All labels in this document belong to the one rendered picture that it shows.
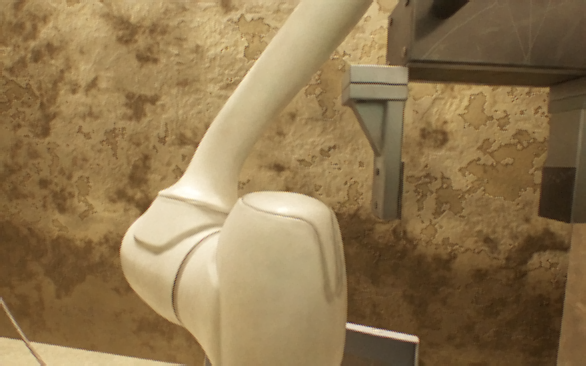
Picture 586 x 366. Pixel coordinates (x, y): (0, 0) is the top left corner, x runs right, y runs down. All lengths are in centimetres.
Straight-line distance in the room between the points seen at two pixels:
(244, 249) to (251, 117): 17
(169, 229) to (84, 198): 76
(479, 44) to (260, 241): 19
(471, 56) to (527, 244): 71
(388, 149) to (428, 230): 60
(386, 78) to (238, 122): 18
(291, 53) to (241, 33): 53
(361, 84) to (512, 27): 10
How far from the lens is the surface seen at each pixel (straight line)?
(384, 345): 59
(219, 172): 34
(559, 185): 29
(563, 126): 29
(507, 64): 24
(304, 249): 20
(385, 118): 21
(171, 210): 32
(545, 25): 26
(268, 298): 20
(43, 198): 115
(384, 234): 78
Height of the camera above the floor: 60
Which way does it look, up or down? 5 degrees down
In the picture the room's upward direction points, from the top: 2 degrees clockwise
